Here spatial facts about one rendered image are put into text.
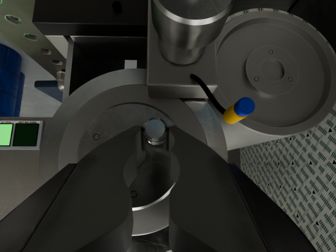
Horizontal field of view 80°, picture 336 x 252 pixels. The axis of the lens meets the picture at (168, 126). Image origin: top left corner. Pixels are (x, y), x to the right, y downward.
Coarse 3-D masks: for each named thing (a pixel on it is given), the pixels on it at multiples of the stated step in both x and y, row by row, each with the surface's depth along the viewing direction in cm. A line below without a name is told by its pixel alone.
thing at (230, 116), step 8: (200, 80) 13; (208, 88) 13; (208, 96) 12; (216, 104) 12; (232, 104) 10; (240, 104) 9; (248, 104) 9; (224, 112) 11; (232, 112) 10; (240, 112) 9; (248, 112) 9; (232, 120) 11
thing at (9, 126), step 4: (0, 124) 48; (4, 124) 48; (8, 124) 48; (0, 128) 48; (4, 128) 48; (8, 128) 48; (0, 132) 48; (4, 132) 48; (8, 132) 48; (0, 136) 48; (4, 136) 48; (8, 136) 48; (0, 140) 47; (4, 140) 47; (8, 140) 47; (0, 144) 47; (4, 144) 47; (8, 144) 47
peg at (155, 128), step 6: (150, 120) 12; (156, 120) 12; (162, 120) 12; (144, 126) 11; (150, 126) 11; (156, 126) 11; (162, 126) 11; (144, 132) 11; (150, 132) 11; (156, 132) 11; (162, 132) 11; (150, 138) 11; (156, 138) 11; (162, 138) 12; (156, 144) 14
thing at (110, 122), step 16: (112, 112) 14; (128, 112) 14; (144, 112) 14; (160, 112) 15; (96, 128) 14; (112, 128) 14; (128, 128) 14; (80, 144) 14; (96, 144) 14; (160, 144) 14; (144, 160) 14; (160, 160) 14; (144, 176) 14; (160, 176) 14; (144, 192) 13; (160, 192) 13
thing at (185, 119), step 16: (96, 96) 16; (112, 96) 16; (128, 96) 16; (144, 96) 16; (80, 112) 16; (96, 112) 16; (176, 112) 16; (192, 112) 16; (80, 128) 16; (192, 128) 16; (64, 144) 15; (64, 160) 15; (144, 208) 15; (160, 208) 15; (144, 224) 14; (160, 224) 15
